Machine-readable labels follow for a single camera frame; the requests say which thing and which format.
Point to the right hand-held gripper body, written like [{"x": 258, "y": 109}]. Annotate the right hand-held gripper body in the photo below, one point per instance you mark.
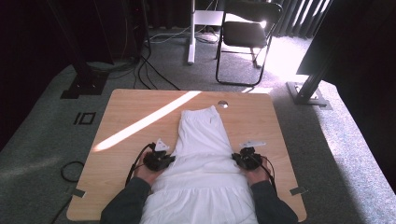
[{"x": 250, "y": 160}]

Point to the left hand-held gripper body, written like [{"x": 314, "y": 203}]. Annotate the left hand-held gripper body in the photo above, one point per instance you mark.
[{"x": 155, "y": 161}]

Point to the white skirt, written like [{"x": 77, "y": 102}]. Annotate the white skirt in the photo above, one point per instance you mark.
[{"x": 202, "y": 174}]

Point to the person's left hand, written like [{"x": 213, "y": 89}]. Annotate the person's left hand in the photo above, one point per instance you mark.
[{"x": 146, "y": 174}]

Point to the person's right hand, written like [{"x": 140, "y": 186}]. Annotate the person's right hand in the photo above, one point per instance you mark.
[{"x": 258, "y": 174}]

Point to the round silver table grommet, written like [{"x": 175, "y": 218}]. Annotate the round silver table grommet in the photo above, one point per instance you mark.
[{"x": 223, "y": 104}]

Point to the grey tape piece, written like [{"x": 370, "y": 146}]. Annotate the grey tape piece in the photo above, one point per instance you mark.
[
  {"x": 298, "y": 190},
  {"x": 78, "y": 193}
]

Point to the black stand with grey base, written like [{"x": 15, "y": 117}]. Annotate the black stand with grey base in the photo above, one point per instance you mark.
[{"x": 306, "y": 93}]

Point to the black stand with flat base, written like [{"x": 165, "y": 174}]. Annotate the black stand with flat base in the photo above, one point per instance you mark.
[{"x": 84, "y": 85}]

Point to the black folding chair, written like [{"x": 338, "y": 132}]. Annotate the black folding chair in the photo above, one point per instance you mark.
[{"x": 246, "y": 34}]

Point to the dark equipment rack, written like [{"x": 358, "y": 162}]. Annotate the dark equipment rack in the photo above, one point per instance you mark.
[{"x": 124, "y": 28}]

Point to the dark pleated curtain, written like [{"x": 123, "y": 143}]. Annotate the dark pleated curtain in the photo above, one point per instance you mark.
[{"x": 295, "y": 18}]

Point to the white desk frame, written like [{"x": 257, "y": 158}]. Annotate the white desk frame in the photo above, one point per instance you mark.
[{"x": 191, "y": 46}]

